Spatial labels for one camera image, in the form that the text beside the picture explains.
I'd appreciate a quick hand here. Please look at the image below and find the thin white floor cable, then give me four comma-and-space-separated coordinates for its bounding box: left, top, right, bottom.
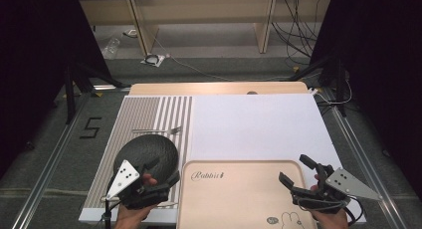
151, 36, 295, 83

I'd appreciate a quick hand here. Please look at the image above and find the white cable with plug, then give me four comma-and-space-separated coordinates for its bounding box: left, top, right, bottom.
308, 79, 353, 107

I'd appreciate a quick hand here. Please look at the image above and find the black curtain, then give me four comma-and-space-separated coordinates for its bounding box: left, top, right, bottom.
0, 0, 112, 178
310, 0, 422, 200

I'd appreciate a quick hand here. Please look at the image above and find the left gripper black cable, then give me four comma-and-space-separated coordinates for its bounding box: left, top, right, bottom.
101, 177, 115, 229

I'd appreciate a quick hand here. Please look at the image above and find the black textured round plate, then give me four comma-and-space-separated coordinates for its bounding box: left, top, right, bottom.
112, 133, 180, 194

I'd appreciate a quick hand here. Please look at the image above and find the beige wooden shelf unit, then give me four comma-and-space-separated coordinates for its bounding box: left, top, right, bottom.
79, 0, 332, 57

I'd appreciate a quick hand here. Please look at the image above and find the packet with black ring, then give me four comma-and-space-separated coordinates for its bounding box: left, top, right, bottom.
140, 53, 166, 69

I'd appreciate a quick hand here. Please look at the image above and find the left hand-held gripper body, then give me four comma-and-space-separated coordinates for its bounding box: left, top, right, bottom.
105, 159, 170, 210

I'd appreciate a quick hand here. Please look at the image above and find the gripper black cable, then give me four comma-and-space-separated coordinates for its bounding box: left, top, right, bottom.
342, 194, 365, 227
101, 177, 115, 229

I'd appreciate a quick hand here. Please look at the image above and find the silver fork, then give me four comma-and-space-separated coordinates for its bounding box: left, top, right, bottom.
131, 125, 183, 136

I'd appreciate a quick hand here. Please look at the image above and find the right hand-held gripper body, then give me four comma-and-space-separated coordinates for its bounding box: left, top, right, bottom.
291, 163, 383, 214

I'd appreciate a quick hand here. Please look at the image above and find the black tripod stand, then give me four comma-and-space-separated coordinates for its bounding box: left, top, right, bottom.
64, 60, 131, 124
288, 53, 348, 117

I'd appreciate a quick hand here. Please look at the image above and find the clear plastic bag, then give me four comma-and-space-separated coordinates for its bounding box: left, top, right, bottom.
101, 38, 121, 60

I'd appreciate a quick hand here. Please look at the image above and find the aluminium floor rail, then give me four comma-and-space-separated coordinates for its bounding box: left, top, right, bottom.
12, 95, 93, 229
321, 89, 410, 229

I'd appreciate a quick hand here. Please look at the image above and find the person's right hand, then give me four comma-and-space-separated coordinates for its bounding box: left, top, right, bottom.
310, 173, 350, 229

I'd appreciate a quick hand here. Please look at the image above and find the person's left hand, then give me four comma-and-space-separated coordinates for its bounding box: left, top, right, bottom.
113, 173, 159, 229

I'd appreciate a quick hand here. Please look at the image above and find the bundle of black cables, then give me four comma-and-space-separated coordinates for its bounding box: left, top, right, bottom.
271, 0, 321, 67

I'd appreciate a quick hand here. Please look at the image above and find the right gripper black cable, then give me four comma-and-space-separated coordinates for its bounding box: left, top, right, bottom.
342, 194, 365, 227

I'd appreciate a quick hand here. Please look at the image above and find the striped grey placemat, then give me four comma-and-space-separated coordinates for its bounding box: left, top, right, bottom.
83, 95, 193, 210

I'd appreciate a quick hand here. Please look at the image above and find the beige tray with rabbit print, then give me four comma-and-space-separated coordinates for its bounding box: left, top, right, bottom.
175, 159, 318, 229

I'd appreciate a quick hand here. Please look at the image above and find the white placemat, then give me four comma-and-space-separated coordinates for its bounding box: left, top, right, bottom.
79, 93, 367, 225

